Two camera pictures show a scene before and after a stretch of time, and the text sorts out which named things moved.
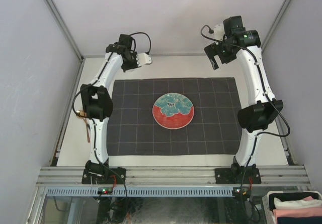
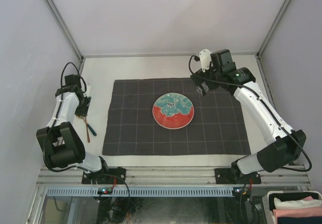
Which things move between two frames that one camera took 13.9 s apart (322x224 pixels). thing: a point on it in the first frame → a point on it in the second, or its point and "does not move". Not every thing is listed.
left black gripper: [125, 68] → [83, 111]
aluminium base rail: [173, 176] does not move
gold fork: [87, 131] does not move
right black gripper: [214, 50] → [202, 75]
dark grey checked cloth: [214, 130] does not move
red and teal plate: [173, 110] does not move
